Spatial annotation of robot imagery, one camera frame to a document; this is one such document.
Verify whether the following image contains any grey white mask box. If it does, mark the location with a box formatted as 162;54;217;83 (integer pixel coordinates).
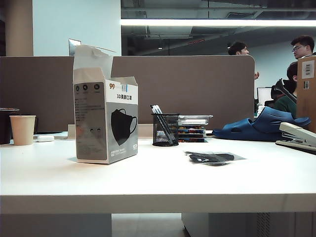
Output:
73;43;139;164

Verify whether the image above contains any black mask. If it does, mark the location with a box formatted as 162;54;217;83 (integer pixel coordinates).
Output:
184;151;247;166

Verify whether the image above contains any brown cardboard box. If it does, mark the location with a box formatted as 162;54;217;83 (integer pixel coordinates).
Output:
296;54;316;133

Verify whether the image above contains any black white-capped pen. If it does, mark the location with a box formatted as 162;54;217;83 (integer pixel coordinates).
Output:
154;105;177;143
150;105;173;144

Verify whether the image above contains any black mesh pen holder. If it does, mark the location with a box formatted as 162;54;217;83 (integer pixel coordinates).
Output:
151;113;180;147

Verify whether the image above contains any clear plastic marker tray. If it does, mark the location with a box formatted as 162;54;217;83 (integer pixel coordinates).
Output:
178;115;213;125

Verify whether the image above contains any brown desk divider panel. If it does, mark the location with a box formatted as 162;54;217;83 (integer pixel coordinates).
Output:
0;54;255;133

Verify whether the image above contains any white ceiling light strip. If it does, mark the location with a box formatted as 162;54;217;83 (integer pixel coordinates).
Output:
120;19;316;27

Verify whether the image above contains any person in white shirt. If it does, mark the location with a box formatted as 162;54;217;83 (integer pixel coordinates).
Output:
227;41;260;80

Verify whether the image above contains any small desk monitor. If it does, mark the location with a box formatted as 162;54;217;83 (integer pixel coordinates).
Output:
257;86;272;102

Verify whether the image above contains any white earbud case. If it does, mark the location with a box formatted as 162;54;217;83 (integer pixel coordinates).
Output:
36;134;55;142

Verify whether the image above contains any person in green shirt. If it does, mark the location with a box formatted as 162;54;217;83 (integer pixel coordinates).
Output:
273;61;298;119

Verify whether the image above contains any black angled stand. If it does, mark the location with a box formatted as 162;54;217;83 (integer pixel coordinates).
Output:
275;78;298;103

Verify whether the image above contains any tan paper cup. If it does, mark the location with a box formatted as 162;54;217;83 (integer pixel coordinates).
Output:
9;115;37;146

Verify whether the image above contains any grey black stapler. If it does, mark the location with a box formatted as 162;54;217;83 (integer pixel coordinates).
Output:
275;121;316;156

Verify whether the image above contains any dark cylindrical container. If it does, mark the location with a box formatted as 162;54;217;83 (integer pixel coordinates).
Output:
0;108;20;145

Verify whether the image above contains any person in dark top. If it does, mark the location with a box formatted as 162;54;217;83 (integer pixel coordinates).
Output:
290;35;316;60

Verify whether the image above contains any silver wall plate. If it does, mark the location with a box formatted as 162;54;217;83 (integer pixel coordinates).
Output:
68;38;82;56

